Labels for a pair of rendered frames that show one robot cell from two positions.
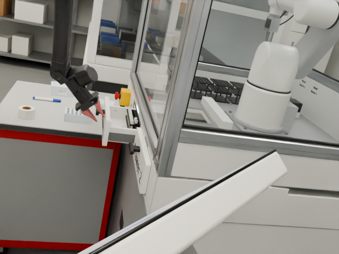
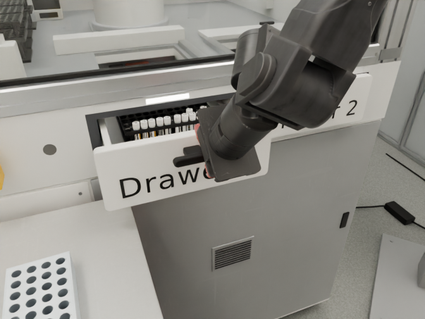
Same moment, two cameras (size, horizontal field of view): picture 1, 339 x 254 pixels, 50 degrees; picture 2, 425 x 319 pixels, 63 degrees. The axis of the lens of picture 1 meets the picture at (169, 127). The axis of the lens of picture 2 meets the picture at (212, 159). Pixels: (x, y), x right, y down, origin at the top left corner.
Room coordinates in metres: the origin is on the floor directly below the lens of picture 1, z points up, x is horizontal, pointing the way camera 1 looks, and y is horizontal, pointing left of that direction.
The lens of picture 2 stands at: (1.43, 0.75, 1.19)
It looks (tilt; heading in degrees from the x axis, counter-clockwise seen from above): 33 degrees down; 264
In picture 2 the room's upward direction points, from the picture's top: straight up
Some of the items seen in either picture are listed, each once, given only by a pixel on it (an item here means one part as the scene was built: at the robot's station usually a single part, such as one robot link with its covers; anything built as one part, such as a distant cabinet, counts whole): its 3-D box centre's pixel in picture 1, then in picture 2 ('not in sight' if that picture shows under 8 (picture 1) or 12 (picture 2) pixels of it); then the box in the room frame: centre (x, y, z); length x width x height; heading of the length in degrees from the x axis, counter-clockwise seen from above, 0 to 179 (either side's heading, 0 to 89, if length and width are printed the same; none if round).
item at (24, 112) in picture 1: (26, 112); not in sight; (1.52, 0.64, 0.78); 0.07 x 0.07 x 0.04
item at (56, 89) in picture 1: (62, 88); not in sight; (1.93, 0.62, 0.79); 0.13 x 0.09 x 0.05; 110
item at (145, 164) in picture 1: (140, 157); (311, 106); (1.14, 0.07, 0.87); 0.29 x 0.02 x 0.11; 15
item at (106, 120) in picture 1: (105, 119); (190, 162); (1.41, 0.26, 0.87); 0.29 x 0.02 x 0.11; 15
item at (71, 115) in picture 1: (77, 115); (42, 302); (1.62, 0.44, 0.78); 0.12 x 0.08 x 0.04; 107
